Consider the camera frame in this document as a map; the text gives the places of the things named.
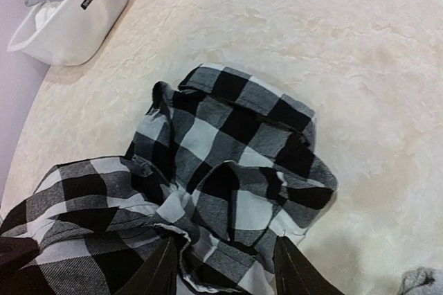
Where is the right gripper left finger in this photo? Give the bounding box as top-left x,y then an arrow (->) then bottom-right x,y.
114,236 -> 178,294

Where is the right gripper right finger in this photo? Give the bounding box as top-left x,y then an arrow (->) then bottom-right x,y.
273,236 -> 343,295

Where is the black white plaid shirt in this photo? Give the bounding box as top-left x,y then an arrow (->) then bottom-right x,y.
1,64 -> 337,294

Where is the white cloth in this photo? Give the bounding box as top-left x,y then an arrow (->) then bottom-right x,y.
35,1 -> 61,30

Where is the white laundry basket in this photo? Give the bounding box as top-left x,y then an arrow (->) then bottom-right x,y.
7,0 -> 128,66

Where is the folded grey garment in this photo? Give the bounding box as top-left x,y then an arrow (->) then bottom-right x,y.
397,267 -> 442,295

